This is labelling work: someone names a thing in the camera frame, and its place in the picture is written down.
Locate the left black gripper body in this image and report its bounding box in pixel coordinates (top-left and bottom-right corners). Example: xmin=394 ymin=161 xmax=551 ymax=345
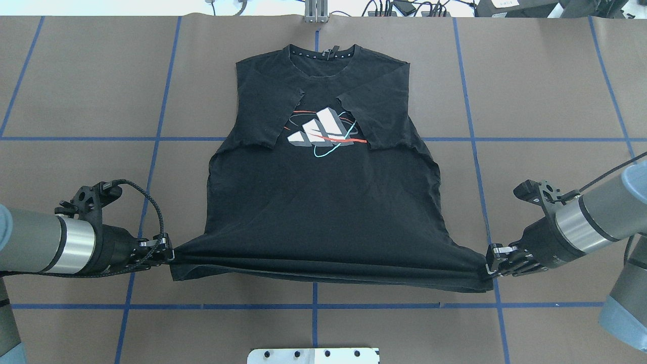
xmin=94 ymin=225 xmax=141 ymax=275

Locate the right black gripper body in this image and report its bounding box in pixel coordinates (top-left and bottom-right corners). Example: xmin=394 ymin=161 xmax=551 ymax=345
xmin=511 ymin=218 xmax=582 ymax=276

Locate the black printed t-shirt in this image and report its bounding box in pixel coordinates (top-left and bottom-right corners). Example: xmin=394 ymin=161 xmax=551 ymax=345
xmin=170 ymin=44 xmax=493 ymax=293

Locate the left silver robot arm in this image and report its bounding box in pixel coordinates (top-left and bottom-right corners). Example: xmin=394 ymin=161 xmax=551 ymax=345
xmin=1 ymin=206 xmax=173 ymax=278

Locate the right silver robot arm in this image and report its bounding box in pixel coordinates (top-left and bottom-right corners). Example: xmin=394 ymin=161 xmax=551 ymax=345
xmin=486 ymin=161 xmax=646 ymax=352

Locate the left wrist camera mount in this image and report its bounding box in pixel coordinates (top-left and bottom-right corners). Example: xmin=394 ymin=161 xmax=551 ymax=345
xmin=55 ymin=181 xmax=123 ymax=221

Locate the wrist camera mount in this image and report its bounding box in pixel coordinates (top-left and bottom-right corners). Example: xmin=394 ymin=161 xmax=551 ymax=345
xmin=55 ymin=181 xmax=123 ymax=221
xmin=513 ymin=179 xmax=582 ymax=206

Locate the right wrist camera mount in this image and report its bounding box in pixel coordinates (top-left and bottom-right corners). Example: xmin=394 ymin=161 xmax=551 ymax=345
xmin=513 ymin=179 xmax=582 ymax=206

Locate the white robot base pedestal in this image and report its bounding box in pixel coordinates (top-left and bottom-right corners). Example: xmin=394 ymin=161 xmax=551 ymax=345
xmin=247 ymin=347 xmax=381 ymax=363

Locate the aluminium frame post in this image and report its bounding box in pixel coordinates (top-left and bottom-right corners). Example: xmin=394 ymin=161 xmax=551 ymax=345
xmin=303 ymin=0 xmax=330 ymax=23

